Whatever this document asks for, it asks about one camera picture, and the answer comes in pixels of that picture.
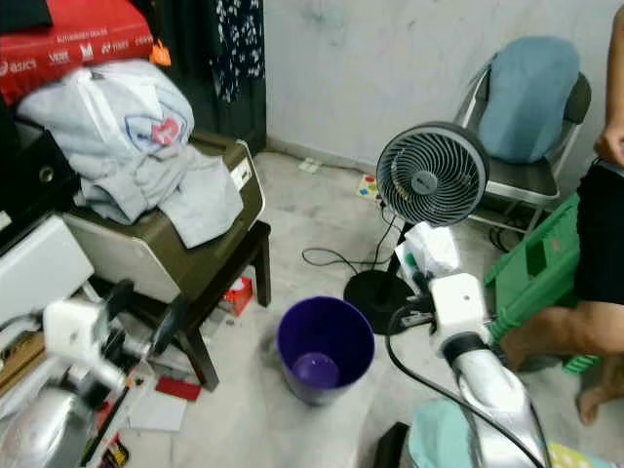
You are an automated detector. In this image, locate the white panel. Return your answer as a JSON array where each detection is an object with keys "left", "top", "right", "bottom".
[{"left": 0, "top": 214, "right": 97, "bottom": 328}]

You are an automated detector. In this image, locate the black appliance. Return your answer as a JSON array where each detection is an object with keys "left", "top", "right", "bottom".
[{"left": 0, "top": 97, "right": 84, "bottom": 230}]

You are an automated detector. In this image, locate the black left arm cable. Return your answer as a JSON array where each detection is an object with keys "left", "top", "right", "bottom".
[{"left": 0, "top": 310, "right": 55, "bottom": 342}]

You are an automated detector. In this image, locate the person in black shorts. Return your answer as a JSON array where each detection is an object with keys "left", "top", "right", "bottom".
[{"left": 497, "top": 0, "right": 624, "bottom": 425}]

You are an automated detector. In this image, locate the blue cushion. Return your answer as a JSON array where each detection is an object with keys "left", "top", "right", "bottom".
[{"left": 487, "top": 36, "right": 581, "bottom": 165}]

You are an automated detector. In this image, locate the grey hooded jacket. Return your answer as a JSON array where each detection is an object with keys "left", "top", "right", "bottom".
[{"left": 17, "top": 60, "right": 245, "bottom": 250}]

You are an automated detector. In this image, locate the green plastic stool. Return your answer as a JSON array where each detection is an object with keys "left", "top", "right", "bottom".
[{"left": 485, "top": 193, "right": 601, "bottom": 373}]

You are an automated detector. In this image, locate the dark floral dress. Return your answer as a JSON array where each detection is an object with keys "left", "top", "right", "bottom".
[{"left": 214, "top": 0, "right": 264, "bottom": 103}]

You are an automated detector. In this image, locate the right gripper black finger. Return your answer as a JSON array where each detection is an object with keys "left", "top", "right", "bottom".
[{"left": 400, "top": 259, "right": 435, "bottom": 296}]

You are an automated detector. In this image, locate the black cloth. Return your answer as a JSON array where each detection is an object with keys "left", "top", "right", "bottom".
[{"left": 0, "top": 0, "right": 55, "bottom": 32}]

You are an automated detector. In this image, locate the red booklet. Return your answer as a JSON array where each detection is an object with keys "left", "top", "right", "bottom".
[{"left": 156, "top": 375, "right": 204, "bottom": 403}]

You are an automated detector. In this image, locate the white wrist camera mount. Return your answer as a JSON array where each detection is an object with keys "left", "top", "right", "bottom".
[
  {"left": 432, "top": 273, "right": 488, "bottom": 342},
  {"left": 44, "top": 297, "right": 123, "bottom": 367}
]

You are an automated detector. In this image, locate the white paper sheet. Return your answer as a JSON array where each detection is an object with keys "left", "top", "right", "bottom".
[{"left": 127, "top": 390, "right": 188, "bottom": 433}]

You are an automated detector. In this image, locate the black fan cable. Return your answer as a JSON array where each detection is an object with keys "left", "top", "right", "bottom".
[{"left": 300, "top": 210, "right": 401, "bottom": 274}]

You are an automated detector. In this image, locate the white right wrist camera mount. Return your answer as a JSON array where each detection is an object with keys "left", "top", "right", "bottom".
[{"left": 432, "top": 273, "right": 488, "bottom": 342}]

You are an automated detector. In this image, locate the grey folding chair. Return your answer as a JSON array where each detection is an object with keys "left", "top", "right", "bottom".
[{"left": 453, "top": 54, "right": 594, "bottom": 240}]

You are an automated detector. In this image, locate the grey black pedestal fan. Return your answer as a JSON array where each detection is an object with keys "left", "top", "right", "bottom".
[{"left": 344, "top": 121, "right": 490, "bottom": 335}]

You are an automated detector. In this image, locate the brown beige storage box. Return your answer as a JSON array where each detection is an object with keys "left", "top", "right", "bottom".
[{"left": 58, "top": 132, "right": 266, "bottom": 303}]

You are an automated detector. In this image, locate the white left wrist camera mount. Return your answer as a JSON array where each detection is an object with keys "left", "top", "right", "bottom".
[{"left": 44, "top": 297, "right": 123, "bottom": 367}]

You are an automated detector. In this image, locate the dark green door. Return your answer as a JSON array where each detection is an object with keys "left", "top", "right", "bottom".
[{"left": 151, "top": 0, "right": 266, "bottom": 152}]

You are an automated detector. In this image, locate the small red box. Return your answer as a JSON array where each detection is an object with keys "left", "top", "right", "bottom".
[{"left": 224, "top": 276, "right": 254, "bottom": 315}]

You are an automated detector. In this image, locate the dark wooden table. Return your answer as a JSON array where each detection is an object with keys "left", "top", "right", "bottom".
[{"left": 146, "top": 222, "right": 272, "bottom": 391}]

